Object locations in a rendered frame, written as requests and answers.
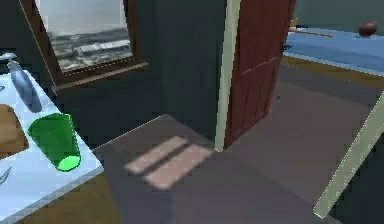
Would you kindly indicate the grey spray bottle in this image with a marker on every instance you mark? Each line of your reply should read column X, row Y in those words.
column 24, row 87

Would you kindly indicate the red brown room door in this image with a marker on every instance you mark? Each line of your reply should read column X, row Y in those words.
column 256, row 70

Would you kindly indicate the brown framed window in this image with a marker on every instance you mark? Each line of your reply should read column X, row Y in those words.
column 87, row 36

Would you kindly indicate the green cup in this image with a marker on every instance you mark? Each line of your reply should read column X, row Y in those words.
column 56, row 140

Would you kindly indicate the blue bed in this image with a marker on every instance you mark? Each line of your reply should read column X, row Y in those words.
column 336, row 50

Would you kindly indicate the white top wooden counter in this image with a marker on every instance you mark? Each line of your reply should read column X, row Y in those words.
column 30, row 180

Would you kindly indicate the brown bread loaf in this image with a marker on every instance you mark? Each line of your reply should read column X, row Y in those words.
column 9, row 131

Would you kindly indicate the dark red ball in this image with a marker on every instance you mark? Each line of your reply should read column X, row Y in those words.
column 367, row 28

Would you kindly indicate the grey thin utensil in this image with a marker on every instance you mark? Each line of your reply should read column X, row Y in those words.
column 4, row 176

